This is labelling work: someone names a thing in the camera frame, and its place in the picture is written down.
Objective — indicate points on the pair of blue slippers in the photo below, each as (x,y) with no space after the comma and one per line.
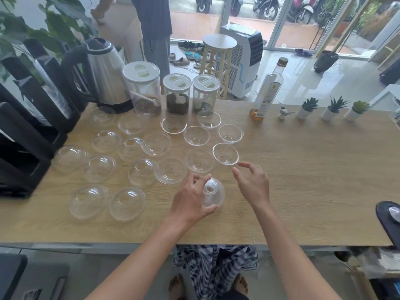
(303,53)

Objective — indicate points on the tall glass oil bottle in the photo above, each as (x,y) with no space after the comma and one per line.
(268,87)

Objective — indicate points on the light green succulent white pot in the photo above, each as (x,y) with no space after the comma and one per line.
(351,115)

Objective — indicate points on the person's right hand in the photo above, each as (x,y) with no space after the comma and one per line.
(256,187)

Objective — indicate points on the clear jar of dark grounds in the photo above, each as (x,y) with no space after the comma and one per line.
(176,82)

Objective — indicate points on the person's right foot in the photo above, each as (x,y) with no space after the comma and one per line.
(240,284)

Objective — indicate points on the rosette succulent in white pot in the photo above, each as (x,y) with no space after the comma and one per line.
(303,114)

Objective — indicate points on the person's left foot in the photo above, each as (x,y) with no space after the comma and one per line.
(176,287)

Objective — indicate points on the large clear jar white lid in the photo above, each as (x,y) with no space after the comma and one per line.
(140,71)

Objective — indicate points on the checkered trousers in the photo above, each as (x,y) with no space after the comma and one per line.
(215,268)

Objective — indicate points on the person's left forearm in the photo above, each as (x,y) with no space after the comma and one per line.
(140,265)

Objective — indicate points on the person's left hand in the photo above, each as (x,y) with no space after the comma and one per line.
(187,203)

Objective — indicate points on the group of clear plastic lids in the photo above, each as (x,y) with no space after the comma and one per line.
(100,168)

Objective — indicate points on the round wooden stool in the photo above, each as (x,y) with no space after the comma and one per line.
(218,42)

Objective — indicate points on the black table clamp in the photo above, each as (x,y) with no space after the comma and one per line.
(386,221)

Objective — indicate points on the person's right forearm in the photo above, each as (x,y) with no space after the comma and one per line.
(290,256)

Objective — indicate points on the small white figurine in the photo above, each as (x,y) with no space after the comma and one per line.
(282,114)

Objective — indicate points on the white portable air cooler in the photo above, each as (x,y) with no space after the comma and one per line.
(247,59)

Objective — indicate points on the person's foot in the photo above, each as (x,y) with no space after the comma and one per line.
(176,287)
(240,284)

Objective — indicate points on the row of parked motorbikes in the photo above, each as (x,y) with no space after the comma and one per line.
(268,6)

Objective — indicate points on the white side table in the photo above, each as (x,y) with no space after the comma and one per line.
(384,96)

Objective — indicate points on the black plastic chair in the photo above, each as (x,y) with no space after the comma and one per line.
(12,278)

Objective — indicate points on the black cup lid organizer rack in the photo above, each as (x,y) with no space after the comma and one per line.
(25,146)

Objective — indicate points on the spiky succulent in white pot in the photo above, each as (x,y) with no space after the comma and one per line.
(328,114)

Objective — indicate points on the steel electric kettle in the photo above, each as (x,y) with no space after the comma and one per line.
(106,78)

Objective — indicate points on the clear jar with white lid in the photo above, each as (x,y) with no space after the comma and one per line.
(206,84)

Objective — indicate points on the large leafy potted plant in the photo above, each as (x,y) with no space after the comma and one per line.
(62,15)

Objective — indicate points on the row of shoes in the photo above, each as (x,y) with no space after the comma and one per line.
(181,61)

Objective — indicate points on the nested stack of dome lids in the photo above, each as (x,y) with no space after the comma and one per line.
(215,192)

